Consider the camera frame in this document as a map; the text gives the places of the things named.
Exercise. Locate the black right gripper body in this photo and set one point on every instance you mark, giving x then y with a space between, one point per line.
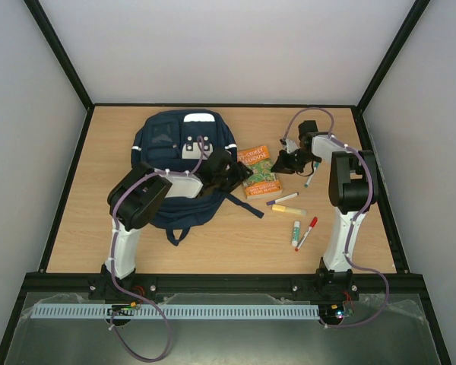
289 160

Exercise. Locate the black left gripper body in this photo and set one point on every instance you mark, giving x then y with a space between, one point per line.
229 181

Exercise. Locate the orange Treehouse book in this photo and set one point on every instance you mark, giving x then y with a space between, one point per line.
263 183

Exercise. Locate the navy blue student backpack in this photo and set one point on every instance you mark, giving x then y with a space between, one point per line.
188 140

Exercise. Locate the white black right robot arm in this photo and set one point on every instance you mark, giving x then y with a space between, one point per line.
352 188

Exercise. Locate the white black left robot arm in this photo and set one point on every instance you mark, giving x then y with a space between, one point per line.
133 203

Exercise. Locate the green capped white marker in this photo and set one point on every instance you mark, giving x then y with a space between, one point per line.
311 175

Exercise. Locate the purple capped white marker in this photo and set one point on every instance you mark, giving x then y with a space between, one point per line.
282 199

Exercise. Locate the yellow highlighter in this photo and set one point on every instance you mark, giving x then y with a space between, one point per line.
288 210

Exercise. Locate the red capped white marker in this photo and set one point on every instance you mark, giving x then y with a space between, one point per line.
306 234

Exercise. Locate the green white glue stick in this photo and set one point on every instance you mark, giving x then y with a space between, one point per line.
295 233

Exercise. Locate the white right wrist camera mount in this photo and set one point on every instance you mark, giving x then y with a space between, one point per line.
289 145

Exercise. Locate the black aluminium frame rail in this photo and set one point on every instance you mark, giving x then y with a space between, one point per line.
306 287

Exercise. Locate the light blue slotted cable duct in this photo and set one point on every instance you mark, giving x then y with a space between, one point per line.
175 312

